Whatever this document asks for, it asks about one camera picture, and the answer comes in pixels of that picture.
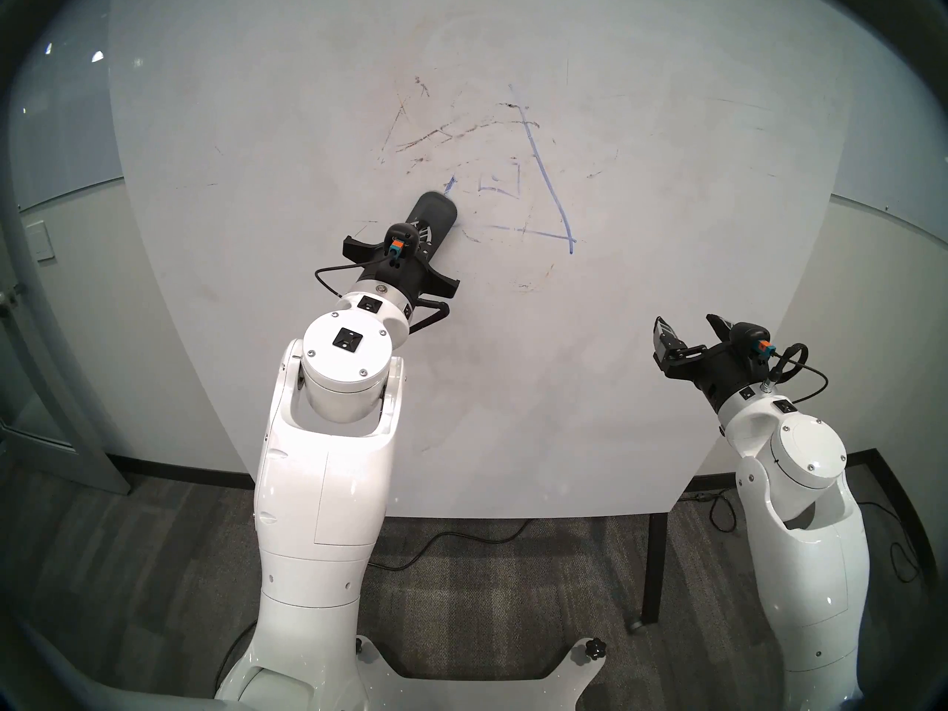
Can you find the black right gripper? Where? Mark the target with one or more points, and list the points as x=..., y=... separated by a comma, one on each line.
x=722, y=372

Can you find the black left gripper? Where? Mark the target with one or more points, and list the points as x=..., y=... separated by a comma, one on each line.
x=400, y=276

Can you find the dark grey whiteboard eraser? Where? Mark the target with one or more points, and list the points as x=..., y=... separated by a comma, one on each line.
x=437, y=215

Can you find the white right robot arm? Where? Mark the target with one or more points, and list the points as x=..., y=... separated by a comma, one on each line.
x=807, y=569

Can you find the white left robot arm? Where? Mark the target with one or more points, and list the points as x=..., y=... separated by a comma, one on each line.
x=318, y=495

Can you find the white whiteboard table surface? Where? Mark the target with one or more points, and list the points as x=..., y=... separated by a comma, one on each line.
x=666, y=198

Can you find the blue marker triangle drawing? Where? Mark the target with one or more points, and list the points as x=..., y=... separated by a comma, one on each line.
x=552, y=198

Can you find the black table leg with caster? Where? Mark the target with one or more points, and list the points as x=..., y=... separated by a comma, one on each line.
x=654, y=569

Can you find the black base knob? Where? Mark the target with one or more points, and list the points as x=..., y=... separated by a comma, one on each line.
x=595, y=649

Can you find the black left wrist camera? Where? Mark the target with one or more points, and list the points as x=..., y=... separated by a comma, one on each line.
x=400, y=239

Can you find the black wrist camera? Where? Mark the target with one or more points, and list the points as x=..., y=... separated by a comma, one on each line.
x=748, y=335
x=400, y=239

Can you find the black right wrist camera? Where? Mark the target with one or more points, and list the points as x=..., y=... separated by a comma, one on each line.
x=748, y=335

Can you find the black wall baseboard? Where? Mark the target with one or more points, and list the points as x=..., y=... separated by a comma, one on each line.
x=889, y=480
x=181, y=471

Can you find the white wall light switch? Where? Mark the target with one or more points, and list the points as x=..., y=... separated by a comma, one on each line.
x=41, y=241

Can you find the grey glass door frame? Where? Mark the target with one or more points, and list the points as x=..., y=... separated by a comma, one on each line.
x=81, y=443

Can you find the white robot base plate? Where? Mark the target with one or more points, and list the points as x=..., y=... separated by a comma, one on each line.
x=474, y=695

